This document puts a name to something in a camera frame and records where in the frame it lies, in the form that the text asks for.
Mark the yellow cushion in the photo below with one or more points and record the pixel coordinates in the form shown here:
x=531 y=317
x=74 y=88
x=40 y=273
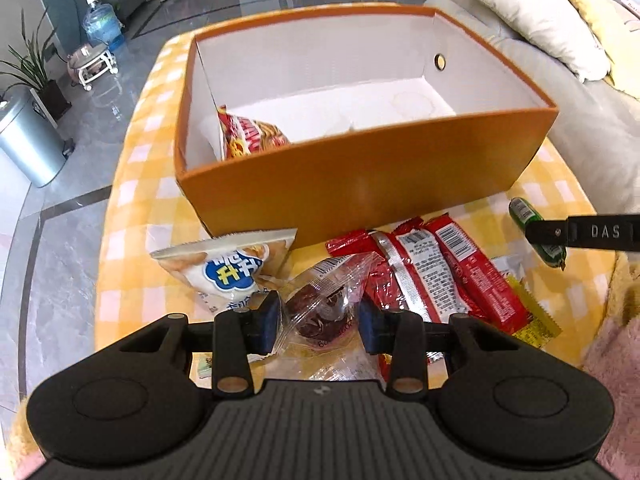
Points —
x=610 y=35

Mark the yellow fluffy blanket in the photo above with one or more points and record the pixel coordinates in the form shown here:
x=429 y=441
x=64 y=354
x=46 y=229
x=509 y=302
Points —
x=625 y=280

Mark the orange cardboard box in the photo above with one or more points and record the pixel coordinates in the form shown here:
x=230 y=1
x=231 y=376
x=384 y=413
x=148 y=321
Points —
x=350 y=185

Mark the white round stool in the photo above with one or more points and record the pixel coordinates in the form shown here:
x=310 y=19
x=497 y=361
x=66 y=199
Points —
x=92 y=62

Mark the blue water bottle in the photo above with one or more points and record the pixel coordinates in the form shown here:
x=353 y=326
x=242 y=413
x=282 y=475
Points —
x=102 y=22

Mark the crinkled red snack packet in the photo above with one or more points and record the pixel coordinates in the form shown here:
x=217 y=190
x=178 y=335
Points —
x=350 y=250

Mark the silver trash can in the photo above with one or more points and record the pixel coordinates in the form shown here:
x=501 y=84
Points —
x=25 y=140

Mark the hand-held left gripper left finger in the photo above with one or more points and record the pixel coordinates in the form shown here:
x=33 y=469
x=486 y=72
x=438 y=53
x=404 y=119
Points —
x=267 y=324

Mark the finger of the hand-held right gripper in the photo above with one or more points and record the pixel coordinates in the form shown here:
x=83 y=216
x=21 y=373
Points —
x=575 y=232

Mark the beige cushion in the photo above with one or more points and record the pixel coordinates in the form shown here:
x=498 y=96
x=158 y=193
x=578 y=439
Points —
x=540 y=20

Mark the pink fluffy blanket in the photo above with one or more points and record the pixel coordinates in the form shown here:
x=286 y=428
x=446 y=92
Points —
x=617 y=360

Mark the white puff snack packet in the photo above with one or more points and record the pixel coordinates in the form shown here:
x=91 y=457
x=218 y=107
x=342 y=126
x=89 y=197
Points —
x=220 y=270

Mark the long red snack packet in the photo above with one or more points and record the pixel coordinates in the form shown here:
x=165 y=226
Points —
x=475 y=270

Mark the yellow snack packet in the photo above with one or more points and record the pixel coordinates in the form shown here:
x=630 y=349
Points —
x=535 y=325

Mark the clear brown candy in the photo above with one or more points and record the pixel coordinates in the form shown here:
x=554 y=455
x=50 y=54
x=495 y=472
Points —
x=320 y=310

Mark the beige sofa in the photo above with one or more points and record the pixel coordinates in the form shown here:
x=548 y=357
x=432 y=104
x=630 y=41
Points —
x=565 y=105

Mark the potted green plant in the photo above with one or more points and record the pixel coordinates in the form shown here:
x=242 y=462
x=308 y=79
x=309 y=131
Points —
x=37 y=70

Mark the green snack stick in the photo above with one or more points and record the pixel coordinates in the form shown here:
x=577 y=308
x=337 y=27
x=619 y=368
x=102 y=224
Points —
x=522 y=210

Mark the yellow checked tablecloth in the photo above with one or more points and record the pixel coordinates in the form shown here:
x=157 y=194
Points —
x=145 y=200

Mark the red noodle snack packet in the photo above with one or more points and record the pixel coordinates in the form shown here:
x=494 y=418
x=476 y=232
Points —
x=250 y=137

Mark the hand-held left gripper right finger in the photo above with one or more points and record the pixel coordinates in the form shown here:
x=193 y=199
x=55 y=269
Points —
x=369 y=329

